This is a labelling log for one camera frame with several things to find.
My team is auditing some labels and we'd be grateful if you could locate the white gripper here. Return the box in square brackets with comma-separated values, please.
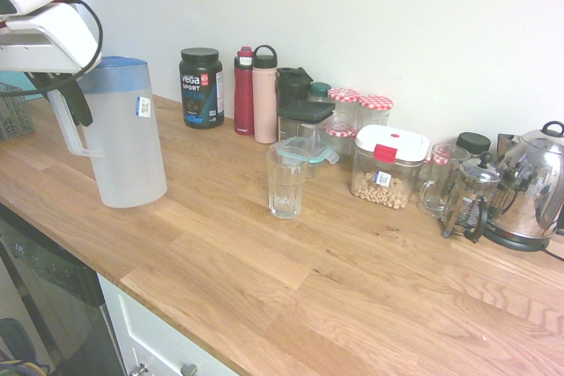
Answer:
[0, 1, 103, 127]

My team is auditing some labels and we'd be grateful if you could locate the translucent pitcher blue lid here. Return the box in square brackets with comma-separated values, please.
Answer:
[46, 56, 168, 210]

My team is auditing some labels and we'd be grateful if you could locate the red water bottle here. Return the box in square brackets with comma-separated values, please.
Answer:
[233, 46, 256, 136]

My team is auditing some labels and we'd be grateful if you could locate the pink water bottle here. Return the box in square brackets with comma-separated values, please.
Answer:
[251, 44, 279, 144]

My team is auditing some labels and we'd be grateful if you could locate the teal cardboard box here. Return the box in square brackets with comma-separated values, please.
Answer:
[0, 70, 34, 100]

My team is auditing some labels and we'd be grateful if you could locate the grey cutlery basket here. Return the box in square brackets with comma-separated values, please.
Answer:
[0, 81, 37, 140]

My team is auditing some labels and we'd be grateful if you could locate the black protein powder tub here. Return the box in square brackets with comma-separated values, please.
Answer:
[178, 48, 226, 129]

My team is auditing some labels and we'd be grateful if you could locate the black dishwasher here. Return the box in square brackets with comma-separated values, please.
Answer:
[0, 203, 127, 376]

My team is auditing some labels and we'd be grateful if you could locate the square container black lid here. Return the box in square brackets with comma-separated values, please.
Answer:
[277, 100, 336, 152]

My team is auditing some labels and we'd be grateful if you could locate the clear faceted drinking glass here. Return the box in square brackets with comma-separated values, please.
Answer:
[265, 148, 308, 219]

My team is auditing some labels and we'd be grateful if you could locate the green lid glass jar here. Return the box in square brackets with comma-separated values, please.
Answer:
[307, 81, 332, 104]

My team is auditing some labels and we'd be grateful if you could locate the glass container teal lid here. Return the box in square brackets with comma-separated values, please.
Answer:
[276, 136, 340, 180]

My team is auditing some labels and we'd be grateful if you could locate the white cabinet drawer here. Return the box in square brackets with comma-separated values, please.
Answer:
[96, 274, 239, 376]

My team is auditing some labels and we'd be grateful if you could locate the small red checked lid jar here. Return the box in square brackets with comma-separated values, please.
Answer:
[324, 123, 357, 157]
[420, 146, 453, 183]

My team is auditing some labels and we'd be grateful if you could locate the red checked lid glass jar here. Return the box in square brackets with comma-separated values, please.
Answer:
[326, 87, 361, 130]
[357, 93, 395, 130]

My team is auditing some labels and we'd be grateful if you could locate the cereal container white lid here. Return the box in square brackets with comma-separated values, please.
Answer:
[350, 124, 431, 210]

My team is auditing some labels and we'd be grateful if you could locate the clear glass mug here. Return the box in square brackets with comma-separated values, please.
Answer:
[417, 143, 471, 218]

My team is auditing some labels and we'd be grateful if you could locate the black lid jar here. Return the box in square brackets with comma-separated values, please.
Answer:
[456, 131, 493, 159]

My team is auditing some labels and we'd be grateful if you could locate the glass french press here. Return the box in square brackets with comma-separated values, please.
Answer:
[442, 151, 503, 245]

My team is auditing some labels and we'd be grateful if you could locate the black kettle base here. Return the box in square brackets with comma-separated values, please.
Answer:
[482, 225, 554, 253]

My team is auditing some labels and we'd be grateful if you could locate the shiny steel kettle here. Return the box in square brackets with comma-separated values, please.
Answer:
[484, 120, 564, 240]

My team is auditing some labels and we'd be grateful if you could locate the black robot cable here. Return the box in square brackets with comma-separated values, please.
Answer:
[0, 0, 105, 98]

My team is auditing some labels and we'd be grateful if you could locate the dark cable bundle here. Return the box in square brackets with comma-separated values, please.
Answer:
[0, 317, 52, 376]

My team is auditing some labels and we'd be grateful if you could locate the metal drawer handle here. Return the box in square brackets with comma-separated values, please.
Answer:
[131, 362, 199, 376]

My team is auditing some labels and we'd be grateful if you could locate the black kettle power cord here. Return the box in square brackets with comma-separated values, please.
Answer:
[541, 225, 564, 261]

